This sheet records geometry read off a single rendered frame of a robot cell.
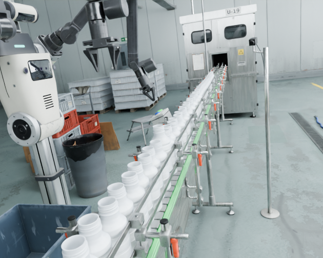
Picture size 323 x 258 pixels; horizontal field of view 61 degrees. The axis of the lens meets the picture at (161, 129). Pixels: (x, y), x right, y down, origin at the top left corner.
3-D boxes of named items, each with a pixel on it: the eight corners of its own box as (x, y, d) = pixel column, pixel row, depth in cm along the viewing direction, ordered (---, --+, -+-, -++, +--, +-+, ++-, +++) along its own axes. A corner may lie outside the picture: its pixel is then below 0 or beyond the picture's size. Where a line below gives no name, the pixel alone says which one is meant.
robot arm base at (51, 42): (36, 36, 135) (52, 56, 136) (46, 25, 132) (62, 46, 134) (47, 37, 144) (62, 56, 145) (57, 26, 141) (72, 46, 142)
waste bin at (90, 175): (102, 201, 293) (91, 145, 276) (66, 200, 305) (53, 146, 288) (119, 181, 335) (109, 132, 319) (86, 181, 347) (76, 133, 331)
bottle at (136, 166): (127, 224, 72) (117, 167, 68) (141, 213, 77) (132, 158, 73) (146, 230, 69) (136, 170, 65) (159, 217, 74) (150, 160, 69)
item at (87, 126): (83, 138, 383) (80, 123, 377) (57, 140, 392) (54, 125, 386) (100, 126, 440) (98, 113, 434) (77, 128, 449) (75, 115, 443)
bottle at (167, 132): (162, 170, 103) (157, 128, 100) (178, 169, 103) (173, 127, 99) (160, 176, 98) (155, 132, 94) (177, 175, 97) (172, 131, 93)
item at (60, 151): (62, 156, 315) (58, 138, 310) (30, 159, 321) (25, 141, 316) (83, 140, 373) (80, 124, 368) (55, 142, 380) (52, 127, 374)
